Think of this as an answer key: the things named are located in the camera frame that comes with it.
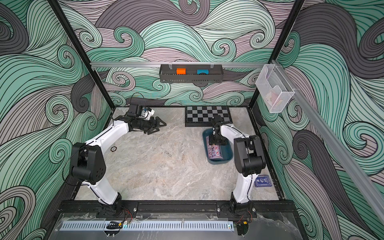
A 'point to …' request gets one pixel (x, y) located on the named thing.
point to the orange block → (181, 71)
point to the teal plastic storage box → (227, 153)
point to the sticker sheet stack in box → (214, 151)
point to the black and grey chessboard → (202, 115)
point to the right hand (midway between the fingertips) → (218, 143)
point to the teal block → (206, 71)
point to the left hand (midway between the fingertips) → (163, 125)
